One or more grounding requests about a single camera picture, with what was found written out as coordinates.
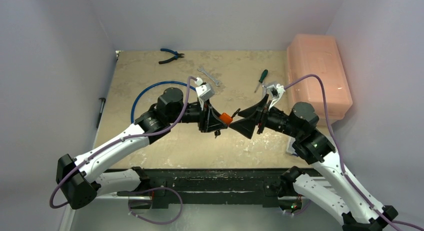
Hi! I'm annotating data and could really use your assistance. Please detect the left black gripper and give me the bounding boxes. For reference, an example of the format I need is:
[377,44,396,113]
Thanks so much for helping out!
[168,96,228,133]

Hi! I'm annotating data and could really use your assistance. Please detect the orange black padlock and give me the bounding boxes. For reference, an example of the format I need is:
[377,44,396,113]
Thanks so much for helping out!
[219,108,241,126]

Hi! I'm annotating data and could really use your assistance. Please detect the blue cable lock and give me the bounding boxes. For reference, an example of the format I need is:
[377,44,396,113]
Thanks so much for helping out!
[130,80,187,123]

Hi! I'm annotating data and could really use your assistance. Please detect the black padlock keys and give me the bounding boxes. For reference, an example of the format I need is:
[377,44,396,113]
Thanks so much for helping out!
[214,130,221,139]

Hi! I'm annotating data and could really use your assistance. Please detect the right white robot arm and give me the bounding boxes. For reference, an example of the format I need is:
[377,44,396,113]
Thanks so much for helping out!
[229,96,399,231]

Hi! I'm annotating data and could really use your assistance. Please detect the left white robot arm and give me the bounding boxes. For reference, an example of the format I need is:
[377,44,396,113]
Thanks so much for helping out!
[50,84,233,210]

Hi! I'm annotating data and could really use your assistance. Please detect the small silver wrench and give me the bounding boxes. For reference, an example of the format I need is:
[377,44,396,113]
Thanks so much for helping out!
[197,66,222,87]

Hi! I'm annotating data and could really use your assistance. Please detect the clear plastic bags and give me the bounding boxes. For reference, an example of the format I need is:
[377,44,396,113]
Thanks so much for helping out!
[285,137,298,157]

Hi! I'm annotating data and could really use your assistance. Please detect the orange plastic toolbox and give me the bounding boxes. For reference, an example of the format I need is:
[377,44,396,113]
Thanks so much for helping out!
[287,34,353,126]

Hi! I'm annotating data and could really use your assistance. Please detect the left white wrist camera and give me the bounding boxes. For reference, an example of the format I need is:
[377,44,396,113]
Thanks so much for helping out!
[194,77,215,110]

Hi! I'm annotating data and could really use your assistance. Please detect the green handled screwdriver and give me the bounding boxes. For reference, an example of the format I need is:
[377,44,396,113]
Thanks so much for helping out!
[254,69,269,93]

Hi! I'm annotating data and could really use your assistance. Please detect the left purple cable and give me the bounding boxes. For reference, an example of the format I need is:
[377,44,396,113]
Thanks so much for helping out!
[49,76,198,210]

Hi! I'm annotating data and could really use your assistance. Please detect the blue handled pliers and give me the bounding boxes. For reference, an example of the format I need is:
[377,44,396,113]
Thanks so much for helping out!
[158,48,185,65]

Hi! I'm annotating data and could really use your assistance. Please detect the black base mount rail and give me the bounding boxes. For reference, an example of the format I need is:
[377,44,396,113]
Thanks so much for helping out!
[115,168,297,209]

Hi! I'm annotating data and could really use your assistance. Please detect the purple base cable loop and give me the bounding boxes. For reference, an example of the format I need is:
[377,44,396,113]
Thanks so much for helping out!
[127,187,184,226]

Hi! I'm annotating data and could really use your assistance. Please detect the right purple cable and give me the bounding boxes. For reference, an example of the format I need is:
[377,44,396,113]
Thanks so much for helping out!
[284,74,424,231]

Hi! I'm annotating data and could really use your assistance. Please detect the black handled tool at edge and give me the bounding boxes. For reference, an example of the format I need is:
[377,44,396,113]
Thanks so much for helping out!
[96,97,106,129]

